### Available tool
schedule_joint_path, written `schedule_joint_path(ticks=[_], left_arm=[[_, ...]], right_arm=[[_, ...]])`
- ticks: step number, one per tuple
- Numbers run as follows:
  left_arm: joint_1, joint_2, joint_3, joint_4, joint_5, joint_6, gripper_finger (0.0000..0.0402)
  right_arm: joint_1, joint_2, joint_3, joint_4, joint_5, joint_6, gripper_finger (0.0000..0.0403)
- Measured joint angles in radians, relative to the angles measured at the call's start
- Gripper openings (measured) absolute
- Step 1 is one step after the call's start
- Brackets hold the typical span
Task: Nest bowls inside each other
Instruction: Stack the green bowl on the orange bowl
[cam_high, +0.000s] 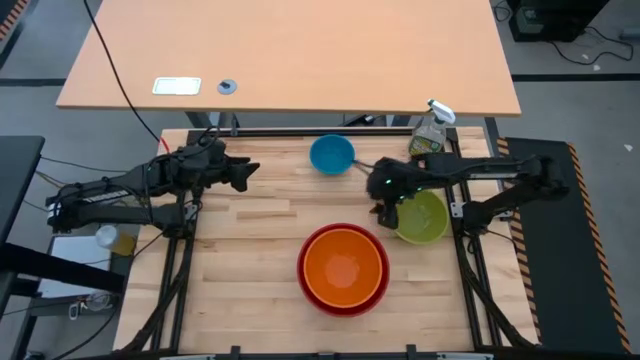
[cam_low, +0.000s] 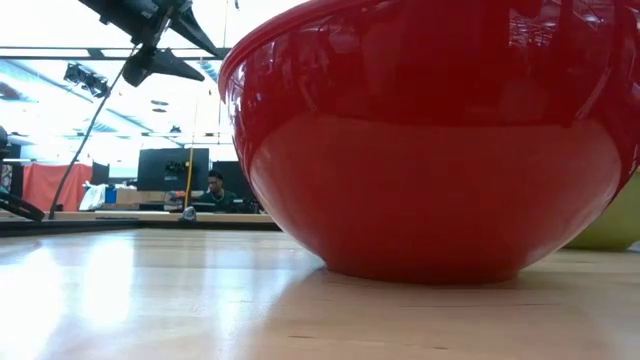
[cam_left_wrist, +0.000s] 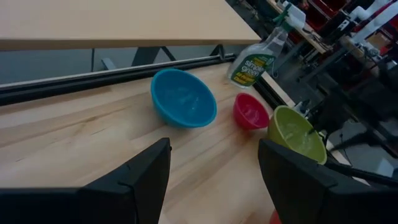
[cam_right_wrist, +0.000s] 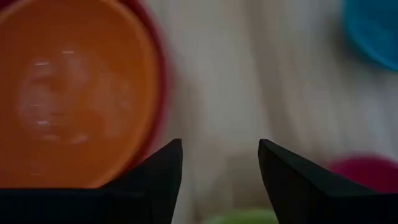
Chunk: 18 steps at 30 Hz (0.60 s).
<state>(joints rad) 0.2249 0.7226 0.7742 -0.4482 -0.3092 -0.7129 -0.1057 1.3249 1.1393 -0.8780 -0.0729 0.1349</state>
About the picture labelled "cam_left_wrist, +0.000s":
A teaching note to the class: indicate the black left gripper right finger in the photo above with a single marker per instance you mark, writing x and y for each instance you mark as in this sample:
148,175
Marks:
304,199

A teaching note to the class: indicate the short black table edge rail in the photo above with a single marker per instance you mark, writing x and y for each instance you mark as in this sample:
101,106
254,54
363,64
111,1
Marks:
270,93

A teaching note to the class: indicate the long black table edge rail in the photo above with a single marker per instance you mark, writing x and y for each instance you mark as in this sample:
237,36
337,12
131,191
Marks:
93,81

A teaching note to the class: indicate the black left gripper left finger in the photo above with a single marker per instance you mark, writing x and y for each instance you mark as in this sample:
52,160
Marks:
136,193

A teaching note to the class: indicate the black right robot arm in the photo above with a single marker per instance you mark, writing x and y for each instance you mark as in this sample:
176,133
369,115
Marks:
370,99

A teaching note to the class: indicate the green bowl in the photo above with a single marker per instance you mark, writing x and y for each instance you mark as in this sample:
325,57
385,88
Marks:
295,133

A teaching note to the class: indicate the small red bowl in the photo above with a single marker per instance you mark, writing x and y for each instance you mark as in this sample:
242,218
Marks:
250,112

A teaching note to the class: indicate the white tube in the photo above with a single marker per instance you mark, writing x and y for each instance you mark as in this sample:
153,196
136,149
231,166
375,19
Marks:
376,21

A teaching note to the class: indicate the red storage bins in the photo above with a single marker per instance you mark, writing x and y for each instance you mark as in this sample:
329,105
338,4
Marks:
326,11

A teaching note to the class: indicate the blue bowl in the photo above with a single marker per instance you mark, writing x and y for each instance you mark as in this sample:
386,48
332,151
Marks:
183,99

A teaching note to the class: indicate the light wooden table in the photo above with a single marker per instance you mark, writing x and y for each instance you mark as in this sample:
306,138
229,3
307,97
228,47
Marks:
118,21

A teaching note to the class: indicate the large red bowl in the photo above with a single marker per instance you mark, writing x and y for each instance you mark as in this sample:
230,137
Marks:
275,218

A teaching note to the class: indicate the clear green-label spray bottle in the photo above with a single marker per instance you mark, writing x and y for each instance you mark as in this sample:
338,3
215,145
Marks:
253,67

